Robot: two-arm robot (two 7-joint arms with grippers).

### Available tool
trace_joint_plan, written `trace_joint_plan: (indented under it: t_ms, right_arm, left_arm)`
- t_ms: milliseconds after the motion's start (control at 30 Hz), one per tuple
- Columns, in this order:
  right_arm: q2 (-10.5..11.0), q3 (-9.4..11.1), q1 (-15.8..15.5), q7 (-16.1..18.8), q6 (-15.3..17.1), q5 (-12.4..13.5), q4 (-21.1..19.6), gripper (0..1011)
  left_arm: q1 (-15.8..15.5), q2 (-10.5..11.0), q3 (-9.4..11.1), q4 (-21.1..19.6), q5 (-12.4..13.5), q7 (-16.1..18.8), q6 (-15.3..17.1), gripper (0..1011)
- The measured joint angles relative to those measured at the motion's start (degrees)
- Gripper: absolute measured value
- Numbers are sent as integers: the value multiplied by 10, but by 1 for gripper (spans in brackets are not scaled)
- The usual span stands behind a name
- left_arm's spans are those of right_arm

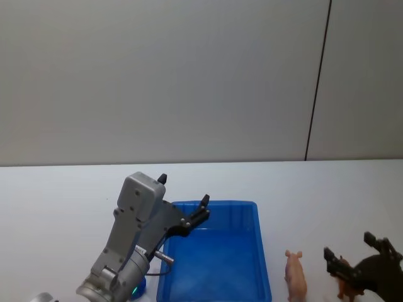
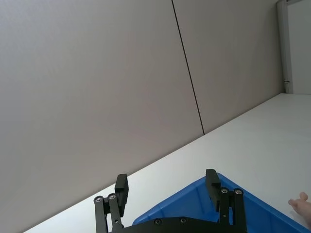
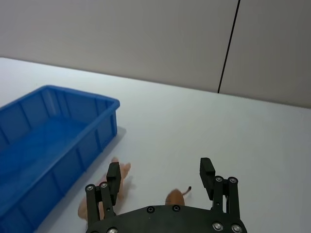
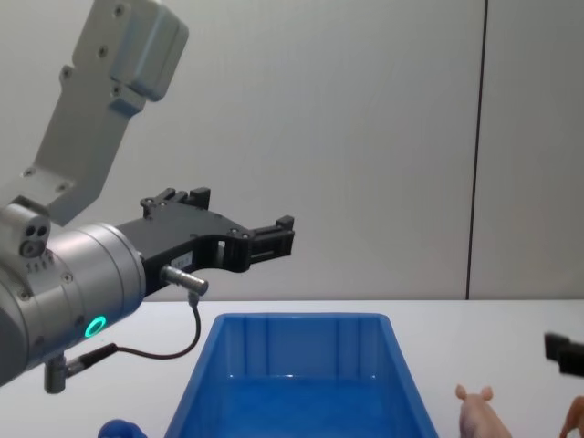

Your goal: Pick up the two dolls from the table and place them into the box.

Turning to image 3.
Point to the blue plastic tray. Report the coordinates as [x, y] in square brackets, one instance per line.
[48, 136]

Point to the pale orange toy animal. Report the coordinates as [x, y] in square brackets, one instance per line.
[83, 208]

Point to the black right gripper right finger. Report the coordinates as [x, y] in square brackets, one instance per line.
[207, 177]

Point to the brown toy mouse with tail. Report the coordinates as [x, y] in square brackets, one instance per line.
[175, 197]

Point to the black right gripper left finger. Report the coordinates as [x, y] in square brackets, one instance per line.
[113, 179]

